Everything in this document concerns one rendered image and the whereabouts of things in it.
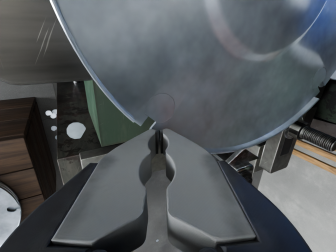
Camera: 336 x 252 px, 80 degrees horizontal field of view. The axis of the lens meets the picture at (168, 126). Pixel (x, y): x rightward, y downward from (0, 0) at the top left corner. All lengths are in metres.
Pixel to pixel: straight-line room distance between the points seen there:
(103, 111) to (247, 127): 0.18
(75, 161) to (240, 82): 0.26
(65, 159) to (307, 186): 1.68
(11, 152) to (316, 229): 1.86
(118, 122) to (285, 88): 0.20
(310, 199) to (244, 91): 1.70
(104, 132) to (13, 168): 0.41
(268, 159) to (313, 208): 1.54
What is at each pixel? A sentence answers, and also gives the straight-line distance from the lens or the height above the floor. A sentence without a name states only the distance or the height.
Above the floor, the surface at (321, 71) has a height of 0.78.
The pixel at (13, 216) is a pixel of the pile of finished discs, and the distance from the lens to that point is 0.74.
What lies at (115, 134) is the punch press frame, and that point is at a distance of 0.29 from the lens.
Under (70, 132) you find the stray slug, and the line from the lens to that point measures 0.28.
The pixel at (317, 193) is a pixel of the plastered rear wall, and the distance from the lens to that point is 1.80.
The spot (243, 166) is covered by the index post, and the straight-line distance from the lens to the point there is 0.21.
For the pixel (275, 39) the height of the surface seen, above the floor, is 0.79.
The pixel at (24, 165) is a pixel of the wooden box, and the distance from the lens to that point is 0.66.
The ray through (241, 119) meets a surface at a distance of 0.19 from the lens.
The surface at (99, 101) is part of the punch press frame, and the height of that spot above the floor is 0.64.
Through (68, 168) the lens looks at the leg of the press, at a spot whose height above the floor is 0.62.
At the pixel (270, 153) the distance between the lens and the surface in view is 0.33.
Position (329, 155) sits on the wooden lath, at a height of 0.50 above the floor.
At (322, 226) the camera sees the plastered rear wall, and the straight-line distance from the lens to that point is 1.90.
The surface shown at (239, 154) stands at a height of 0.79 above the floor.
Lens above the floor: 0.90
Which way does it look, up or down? 53 degrees down
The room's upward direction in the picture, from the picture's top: 133 degrees clockwise
